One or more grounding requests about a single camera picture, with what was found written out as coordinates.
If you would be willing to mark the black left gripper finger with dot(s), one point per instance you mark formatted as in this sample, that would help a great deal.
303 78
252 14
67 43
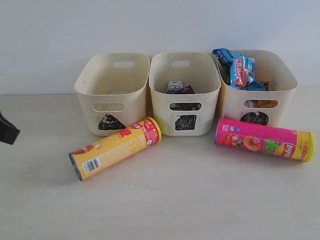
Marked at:
8 132

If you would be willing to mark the white blue milk carton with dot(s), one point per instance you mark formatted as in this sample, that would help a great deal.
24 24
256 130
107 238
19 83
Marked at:
174 86

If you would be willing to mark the purple small carton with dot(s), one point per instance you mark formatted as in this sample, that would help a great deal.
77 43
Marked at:
186 90

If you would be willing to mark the blue noodle packet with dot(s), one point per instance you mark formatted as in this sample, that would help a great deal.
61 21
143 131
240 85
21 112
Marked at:
239 70

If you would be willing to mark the orange noodle packet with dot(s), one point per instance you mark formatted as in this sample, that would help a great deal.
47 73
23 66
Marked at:
260 104

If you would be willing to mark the yellow chips can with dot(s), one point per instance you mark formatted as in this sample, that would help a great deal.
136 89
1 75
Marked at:
106 152

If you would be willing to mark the cream bin with triangle mark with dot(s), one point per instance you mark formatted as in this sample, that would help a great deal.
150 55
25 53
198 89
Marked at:
112 91

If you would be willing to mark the cream bin with square mark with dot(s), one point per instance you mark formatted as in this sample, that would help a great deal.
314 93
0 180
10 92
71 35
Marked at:
184 114

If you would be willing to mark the cream bin with circle mark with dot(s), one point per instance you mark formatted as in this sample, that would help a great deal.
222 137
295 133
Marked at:
269 68

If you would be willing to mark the pink Lay's chips can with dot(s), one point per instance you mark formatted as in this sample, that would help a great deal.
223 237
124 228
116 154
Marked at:
275 141

